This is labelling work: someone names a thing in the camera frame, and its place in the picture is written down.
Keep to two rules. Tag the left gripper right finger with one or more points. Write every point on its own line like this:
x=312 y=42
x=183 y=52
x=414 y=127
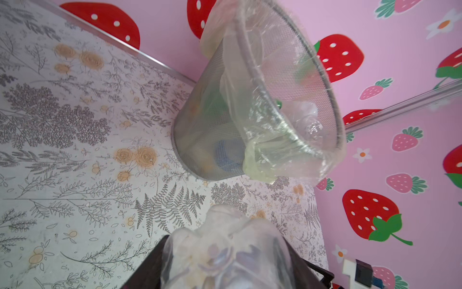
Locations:
x=308 y=275

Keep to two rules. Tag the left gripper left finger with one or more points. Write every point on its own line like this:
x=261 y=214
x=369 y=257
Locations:
x=148 y=274

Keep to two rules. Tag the small bottle blue label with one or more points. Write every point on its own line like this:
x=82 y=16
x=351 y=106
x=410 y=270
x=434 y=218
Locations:
x=228 y=251

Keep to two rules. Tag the clear bottle bird label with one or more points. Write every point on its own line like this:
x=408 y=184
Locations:
x=303 y=116

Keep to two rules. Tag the clear plastic bin liner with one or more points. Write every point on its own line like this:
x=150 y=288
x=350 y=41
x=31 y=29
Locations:
x=269 y=63

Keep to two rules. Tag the grey mesh waste bin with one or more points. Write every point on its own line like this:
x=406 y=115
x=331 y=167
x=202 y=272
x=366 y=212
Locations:
x=205 y=138

